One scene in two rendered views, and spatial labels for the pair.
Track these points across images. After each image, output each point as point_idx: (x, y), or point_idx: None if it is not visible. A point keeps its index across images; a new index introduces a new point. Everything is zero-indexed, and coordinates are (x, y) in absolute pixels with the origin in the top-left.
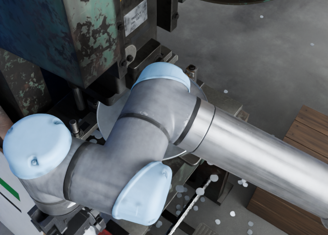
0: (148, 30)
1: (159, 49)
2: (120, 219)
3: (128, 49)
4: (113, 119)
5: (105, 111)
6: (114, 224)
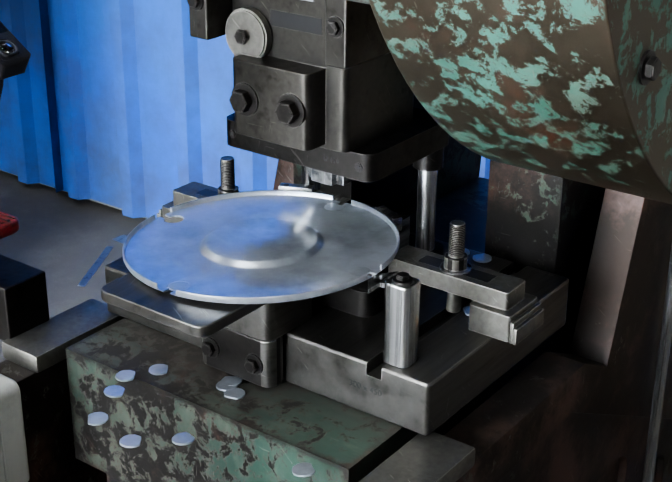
0: (316, 38)
1: (300, 87)
2: (64, 326)
3: (244, 14)
4: (245, 209)
5: (266, 201)
6: (32, 274)
